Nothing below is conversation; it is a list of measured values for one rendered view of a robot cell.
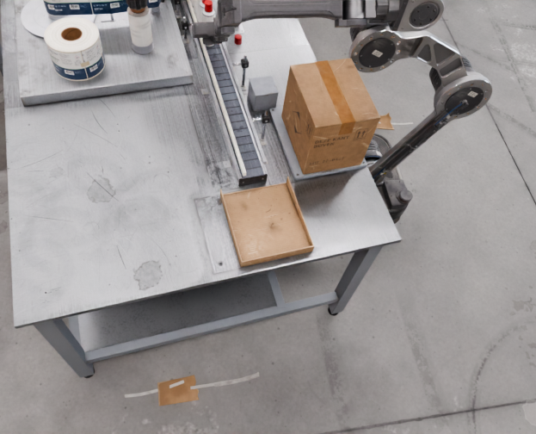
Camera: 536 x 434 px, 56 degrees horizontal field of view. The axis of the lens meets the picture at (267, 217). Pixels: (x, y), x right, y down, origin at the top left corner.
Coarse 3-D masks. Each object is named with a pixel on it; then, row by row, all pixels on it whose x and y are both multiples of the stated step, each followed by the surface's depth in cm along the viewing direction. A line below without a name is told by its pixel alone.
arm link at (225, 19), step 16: (224, 0) 147; (240, 0) 144; (256, 0) 145; (272, 0) 146; (288, 0) 146; (304, 0) 147; (320, 0) 148; (336, 0) 148; (224, 16) 149; (240, 16) 144; (256, 16) 146; (272, 16) 147; (288, 16) 148; (304, 16) 149; (320, 16) 151; (336, 16) 150
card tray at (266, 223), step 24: (240, 192) 186; (264, 192) 187; (288, 192) 188; (240, 216) 181; (264, 216) 182; (288, 216) 183; (240, 240) 176; (264, 240) 177; (288, 240) 178; (240, 264) 170
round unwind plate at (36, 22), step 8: (32, 0) 221; (40, 0) 221; (24, 8) 218; (32, 8) 218; (40, 8) 219; (24, 16) 215; (32, 16) 215; (40, 16) 216; (72, 16) 218; (80, 16) 218; (88, 16) 219; (24, 24) 213; (32, 24) 213; (40, 24) 213; (48, 24) 214; (32, 32) 211; (40, 32) 211
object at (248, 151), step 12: (216, 48) 218; (216, 60) 214; (216, 72) 210; (228, 72) 211; (228, 84) 208; (216, 96) 207; (228, 96) 204; (228, 108) 201; (240, 108) 201; (240, 120) 198; (228, 132) 195; (240, 132) 195; (240, 144) 192; (252, 144) 193; (252, 156) 190; (240, 168) 186; (252, 168) 187
